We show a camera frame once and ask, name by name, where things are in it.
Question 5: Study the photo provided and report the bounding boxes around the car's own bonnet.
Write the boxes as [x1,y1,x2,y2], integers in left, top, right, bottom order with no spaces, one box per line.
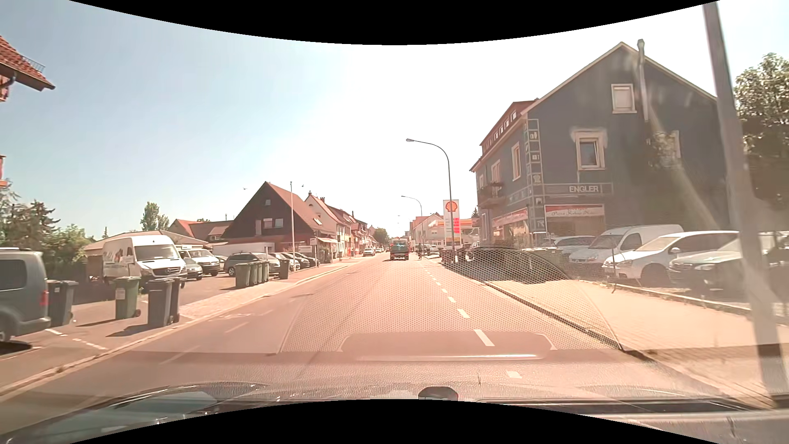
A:
[0,381,789,444]

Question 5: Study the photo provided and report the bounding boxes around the asphalt parking area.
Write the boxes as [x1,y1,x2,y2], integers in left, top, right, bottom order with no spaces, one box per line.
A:
[37,265,309,334]

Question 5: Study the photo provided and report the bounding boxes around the dark brown gabled house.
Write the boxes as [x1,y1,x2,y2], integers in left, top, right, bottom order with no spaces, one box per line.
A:
[211,181,337,257]

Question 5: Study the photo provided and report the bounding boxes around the red tiled roof building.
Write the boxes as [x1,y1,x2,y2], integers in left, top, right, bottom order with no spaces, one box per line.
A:
[0,36,56,189]

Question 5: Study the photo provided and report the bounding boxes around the green wheelie bin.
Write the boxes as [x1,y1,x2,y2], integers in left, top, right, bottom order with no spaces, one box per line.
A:
[113,275,143,321]

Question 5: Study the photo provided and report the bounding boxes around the white van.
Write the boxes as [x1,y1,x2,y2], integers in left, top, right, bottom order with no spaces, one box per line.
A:
[102,235,188,289]

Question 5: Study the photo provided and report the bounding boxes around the curved lamp post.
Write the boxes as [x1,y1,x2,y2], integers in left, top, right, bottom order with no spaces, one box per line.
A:
[401,195,425,247]
[406,138,456,263]

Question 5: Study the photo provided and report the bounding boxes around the road markings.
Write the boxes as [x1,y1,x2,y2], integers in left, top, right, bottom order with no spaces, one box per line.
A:
[37,258,558,380]

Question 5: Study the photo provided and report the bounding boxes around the grey pole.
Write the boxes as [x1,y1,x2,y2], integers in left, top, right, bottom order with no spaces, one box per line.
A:
[703,2,789,398]

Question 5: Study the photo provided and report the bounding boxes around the paved pavement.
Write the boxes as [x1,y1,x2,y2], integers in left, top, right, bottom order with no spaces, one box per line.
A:
[0,259,365,395]
[441,259,789,408]

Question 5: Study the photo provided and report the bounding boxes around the tall tree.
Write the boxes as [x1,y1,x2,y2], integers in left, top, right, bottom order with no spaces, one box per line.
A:
[140,201,170,233]

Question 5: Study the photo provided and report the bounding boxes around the grey van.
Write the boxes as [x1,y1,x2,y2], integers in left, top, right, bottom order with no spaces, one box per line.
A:
[0,248,51,344]

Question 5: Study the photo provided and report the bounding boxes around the row of houses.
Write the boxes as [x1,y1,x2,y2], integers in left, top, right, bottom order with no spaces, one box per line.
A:
[305,192,386,257]

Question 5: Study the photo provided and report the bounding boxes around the petrol station building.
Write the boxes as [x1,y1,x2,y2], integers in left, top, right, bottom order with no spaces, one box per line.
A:
[409,213,480,249]

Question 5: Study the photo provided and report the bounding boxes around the trees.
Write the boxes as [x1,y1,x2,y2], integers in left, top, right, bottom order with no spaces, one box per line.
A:
[0,185,93,278]

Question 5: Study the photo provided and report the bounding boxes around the dark wheelie bin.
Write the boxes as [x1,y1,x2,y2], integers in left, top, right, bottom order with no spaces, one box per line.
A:
[145,277,186,329]
[47,279,80,328]

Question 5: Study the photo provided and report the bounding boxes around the group of green wheelie bins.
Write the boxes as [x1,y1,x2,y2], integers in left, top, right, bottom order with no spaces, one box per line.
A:
[233,259,291,290]

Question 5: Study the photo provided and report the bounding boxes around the grey asphalt road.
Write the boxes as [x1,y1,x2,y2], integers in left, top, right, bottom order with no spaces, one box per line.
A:
[0,254,728,426]

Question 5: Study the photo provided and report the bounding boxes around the dark blue gabled building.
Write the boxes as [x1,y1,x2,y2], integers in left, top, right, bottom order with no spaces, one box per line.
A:
[470,39,731,249]

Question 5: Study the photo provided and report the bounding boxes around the row of parked cars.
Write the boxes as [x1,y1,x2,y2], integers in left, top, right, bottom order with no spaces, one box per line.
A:
[178,245,321,281]
[530,224,789,297]

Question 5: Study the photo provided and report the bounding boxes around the petrol station price sign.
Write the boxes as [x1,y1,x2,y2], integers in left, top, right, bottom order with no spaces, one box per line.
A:
[443,199,462,250]

